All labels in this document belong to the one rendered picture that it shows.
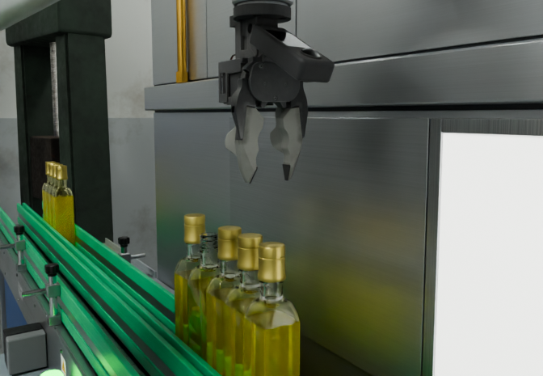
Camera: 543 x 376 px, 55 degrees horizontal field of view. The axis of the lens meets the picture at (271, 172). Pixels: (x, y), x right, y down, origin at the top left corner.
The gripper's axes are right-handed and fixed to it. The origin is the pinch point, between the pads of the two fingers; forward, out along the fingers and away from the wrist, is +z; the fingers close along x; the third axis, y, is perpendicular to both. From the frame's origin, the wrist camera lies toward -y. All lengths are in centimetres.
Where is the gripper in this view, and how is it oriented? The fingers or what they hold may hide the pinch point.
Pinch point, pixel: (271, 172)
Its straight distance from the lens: 65.0
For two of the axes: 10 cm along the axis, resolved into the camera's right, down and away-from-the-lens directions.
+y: -5.5, -0.9, 8.3
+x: -8.4, 0.6, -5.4
